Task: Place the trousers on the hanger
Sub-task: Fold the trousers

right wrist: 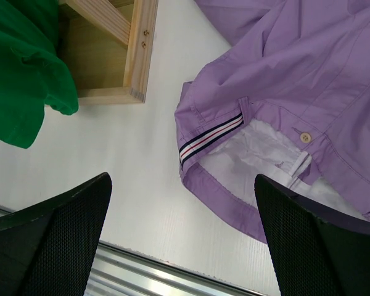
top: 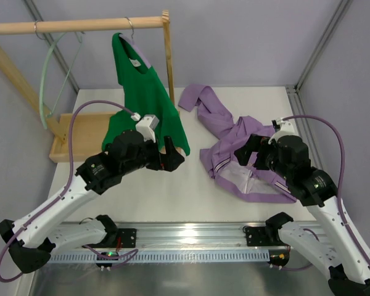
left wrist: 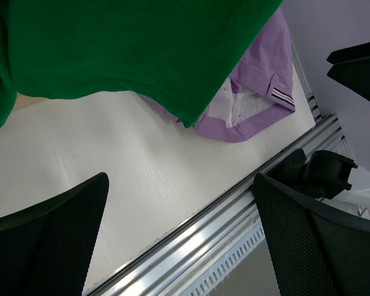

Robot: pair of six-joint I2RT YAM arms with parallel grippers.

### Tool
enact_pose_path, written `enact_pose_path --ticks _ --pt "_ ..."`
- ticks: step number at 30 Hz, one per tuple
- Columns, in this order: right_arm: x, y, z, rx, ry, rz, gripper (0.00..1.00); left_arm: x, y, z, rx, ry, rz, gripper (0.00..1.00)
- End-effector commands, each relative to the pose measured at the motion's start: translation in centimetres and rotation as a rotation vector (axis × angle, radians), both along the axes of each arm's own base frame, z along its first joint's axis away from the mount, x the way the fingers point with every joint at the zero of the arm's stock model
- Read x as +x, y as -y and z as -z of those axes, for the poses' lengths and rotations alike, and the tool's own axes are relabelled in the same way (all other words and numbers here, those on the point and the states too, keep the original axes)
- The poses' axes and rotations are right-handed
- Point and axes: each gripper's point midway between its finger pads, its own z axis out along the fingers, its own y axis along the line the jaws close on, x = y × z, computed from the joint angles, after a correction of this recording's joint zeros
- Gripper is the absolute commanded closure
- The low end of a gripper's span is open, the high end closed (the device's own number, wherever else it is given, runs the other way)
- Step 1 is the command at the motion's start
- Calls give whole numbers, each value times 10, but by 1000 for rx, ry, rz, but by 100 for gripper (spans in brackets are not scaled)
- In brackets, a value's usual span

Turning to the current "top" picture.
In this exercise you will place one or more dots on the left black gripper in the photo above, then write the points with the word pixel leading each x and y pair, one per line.
pixel 160 155

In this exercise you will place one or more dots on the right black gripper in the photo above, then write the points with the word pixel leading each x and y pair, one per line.
pixel 258 153

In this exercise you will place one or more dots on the purple trousers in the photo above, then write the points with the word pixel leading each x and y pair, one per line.
pixel 219 161

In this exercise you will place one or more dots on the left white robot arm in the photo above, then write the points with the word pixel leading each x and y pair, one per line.
pixel 32 240

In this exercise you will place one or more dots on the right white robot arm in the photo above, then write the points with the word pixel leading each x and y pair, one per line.
pixel 346 270

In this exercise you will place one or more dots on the purple clothes hanger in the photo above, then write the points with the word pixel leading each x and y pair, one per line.
pixel 132 43

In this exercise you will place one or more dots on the green t-shirt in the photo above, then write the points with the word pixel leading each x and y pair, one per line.
pixel 145 94

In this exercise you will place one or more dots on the wooden clothes rack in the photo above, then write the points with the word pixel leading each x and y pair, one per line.
pixel 89 128

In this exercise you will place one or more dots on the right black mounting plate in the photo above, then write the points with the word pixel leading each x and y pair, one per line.
pixel 256 236

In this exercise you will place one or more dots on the black mounting plate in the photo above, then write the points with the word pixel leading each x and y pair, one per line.
pixel 256 236
pixel 126 238

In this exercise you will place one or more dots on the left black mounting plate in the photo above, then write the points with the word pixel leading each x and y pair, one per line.
pixel 126 238

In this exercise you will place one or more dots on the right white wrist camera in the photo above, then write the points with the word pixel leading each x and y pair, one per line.
pixel 282 128

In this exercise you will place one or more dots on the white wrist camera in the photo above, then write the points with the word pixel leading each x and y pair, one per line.
pixel 282 128
pixel 146 125

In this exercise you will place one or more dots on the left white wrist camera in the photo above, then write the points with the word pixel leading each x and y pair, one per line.
pixel 146 125

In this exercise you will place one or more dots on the aluminium frame post right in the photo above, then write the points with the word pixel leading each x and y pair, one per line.
pixel 294 90

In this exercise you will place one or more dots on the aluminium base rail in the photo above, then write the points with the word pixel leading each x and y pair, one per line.
pixel 188 235

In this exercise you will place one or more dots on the slotted cable duct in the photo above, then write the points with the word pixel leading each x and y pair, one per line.
pixel 167 256

